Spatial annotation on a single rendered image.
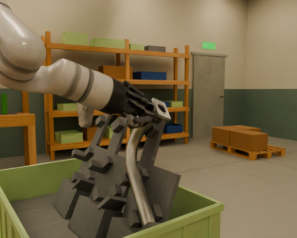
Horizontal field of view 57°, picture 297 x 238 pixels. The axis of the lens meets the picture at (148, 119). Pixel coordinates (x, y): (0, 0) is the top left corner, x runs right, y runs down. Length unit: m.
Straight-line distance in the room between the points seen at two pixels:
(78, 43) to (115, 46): 0.70
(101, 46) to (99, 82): 4.85
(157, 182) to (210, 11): 7.18
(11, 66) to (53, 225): 0.51
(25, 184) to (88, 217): 0.37
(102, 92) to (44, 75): 0.11
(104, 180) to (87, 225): 0.14
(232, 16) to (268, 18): 0.90
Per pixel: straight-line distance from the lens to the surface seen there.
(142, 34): 6.42
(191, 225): 0.64
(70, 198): 0.88
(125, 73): 5.49
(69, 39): 5.22
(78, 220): 0.80
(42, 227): 0.86
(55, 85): 0.52
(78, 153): 0.97
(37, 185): 1.08
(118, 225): 0.66
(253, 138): 5.14
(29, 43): 0.49
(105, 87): 0.54
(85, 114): 0.58
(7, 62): 0.50
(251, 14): 8.58
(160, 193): 0.64
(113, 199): 0.71
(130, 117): 0.57
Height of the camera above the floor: 1.22
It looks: 6 degrees down
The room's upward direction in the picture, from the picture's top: straight up
